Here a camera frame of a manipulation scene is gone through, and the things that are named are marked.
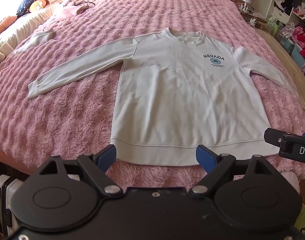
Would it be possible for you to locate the pile of pink red clothes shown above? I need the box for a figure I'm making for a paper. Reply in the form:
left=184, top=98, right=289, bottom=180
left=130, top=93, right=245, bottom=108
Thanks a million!
left=280, top=22, right=305, bottom=55

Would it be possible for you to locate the pink fluffy blanket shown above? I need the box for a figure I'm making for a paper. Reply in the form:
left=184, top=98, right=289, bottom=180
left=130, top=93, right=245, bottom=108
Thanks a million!
left=0, top=0, right=305, bottom=193

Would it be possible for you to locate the navy patterned pillow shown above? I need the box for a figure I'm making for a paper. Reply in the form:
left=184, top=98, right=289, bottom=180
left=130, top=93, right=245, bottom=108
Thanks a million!
left=16, top=0, right=35, bottom=18

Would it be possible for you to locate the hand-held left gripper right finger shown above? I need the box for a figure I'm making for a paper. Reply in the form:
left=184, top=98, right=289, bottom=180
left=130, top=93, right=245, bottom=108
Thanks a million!
left=189, top=144, right=274, bottom=197

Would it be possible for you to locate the white box device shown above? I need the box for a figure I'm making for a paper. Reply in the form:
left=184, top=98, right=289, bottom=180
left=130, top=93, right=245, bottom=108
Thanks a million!
left=0, top=175, right=20, bottom=235

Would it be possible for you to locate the orange pillow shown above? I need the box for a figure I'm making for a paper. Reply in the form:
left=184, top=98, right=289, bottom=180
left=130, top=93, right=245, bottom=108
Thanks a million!
left=0, top=15, right=18, bottom=40

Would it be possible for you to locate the white printed sweatshirt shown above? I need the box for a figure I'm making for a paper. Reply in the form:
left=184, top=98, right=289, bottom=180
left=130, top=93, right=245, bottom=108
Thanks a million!
left=27, top=27, right=303, bottom=167

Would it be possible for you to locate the teal storage bin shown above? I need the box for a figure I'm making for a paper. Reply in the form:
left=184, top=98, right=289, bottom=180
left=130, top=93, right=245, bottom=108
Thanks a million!
left=277, top=34, right=305, bottom=65

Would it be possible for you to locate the green storage bin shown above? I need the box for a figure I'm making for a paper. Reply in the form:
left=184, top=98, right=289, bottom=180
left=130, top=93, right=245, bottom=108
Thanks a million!
left=267, top=16, right=285, bottom=37

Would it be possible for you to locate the light pink cloth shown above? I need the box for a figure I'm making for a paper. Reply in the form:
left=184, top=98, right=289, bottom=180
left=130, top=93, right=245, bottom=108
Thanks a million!
left=54, top=5, right=89, bottom=22

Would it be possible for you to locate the small grey cloth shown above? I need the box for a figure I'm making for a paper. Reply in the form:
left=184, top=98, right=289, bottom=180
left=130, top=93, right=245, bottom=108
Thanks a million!
left=14, top=29, right=55, bottom=54

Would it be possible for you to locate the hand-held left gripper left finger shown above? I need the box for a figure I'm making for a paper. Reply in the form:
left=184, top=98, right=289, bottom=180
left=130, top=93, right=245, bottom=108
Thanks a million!
left=37, top=144, right=124, bottom=197

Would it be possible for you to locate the cream bolster pillow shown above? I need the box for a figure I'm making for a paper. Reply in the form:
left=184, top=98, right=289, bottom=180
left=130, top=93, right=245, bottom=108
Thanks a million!
left=0, top=4, right=60, bottom=55

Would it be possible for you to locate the beige bed frame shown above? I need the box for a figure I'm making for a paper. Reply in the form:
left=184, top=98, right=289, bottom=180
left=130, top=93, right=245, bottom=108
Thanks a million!
left=252, top=25, right=305, bottom=120

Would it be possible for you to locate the yellow plush toy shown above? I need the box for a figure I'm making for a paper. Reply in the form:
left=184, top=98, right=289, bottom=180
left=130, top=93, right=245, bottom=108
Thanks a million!
left=29, top=0, right=46, bottom=12

